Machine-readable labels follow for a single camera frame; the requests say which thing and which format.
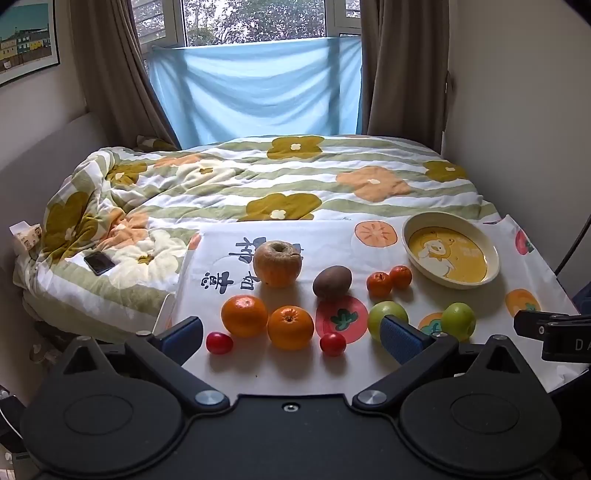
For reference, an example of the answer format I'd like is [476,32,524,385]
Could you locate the framed wall poster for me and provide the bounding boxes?
[0,0,62,87]

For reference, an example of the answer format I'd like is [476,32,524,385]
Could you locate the brown kiwi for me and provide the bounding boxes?
[312,265,352,298]

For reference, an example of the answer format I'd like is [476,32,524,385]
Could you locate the green apple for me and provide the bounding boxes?
[441,302,476,342]
[368,301,410,342]

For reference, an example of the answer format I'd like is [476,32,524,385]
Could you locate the yellow cartoon print bowl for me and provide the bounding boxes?
[402,213,501,290]

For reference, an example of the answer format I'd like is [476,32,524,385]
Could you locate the small tangerine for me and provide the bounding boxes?
[389,265,413,290]
[366,272,393,297]

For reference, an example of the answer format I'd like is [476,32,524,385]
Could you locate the black cable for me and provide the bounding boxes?
[554,222,591,278]

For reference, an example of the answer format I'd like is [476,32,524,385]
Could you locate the fruit print white tablecloth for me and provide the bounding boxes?
[171,215,583,398]

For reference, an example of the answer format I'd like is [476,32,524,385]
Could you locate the window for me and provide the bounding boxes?
[129,0,365,49]

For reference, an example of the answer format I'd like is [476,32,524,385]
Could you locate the floral pillow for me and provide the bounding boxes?
[135,135,180,152]

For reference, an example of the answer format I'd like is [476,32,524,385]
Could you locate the large orange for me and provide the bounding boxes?
[221,295,269,337]
[267,306,315,350]

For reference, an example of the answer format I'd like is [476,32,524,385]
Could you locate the floral striped blanket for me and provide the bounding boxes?
[13,135,502,343]

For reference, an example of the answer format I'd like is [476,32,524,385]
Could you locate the small patterned paper box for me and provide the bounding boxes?
[9,222,44,257]

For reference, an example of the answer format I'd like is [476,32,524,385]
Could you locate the brown curtain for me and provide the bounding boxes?
[360,0,451,154]
[69,0,183,151]

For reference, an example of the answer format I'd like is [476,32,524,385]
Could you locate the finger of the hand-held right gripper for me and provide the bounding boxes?
[514,310,561,341]

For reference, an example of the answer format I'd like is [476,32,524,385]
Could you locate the light blue hanging cloth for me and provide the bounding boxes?
[147,36,363,149]

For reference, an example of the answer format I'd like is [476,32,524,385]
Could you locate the red cherry tomato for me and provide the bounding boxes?
[206,332,234,355]
[320,333,347,357]

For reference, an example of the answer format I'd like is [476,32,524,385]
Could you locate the wrinkled brownish apple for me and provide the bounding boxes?
[252,240,303,289]

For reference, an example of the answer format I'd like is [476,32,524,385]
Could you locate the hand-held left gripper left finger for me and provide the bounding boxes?
[62,316,230,414]

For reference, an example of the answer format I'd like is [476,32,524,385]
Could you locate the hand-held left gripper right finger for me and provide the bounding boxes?
[353,315,525,409]

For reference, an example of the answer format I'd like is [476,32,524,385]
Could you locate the black smartphone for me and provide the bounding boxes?
[83,252,116,276]

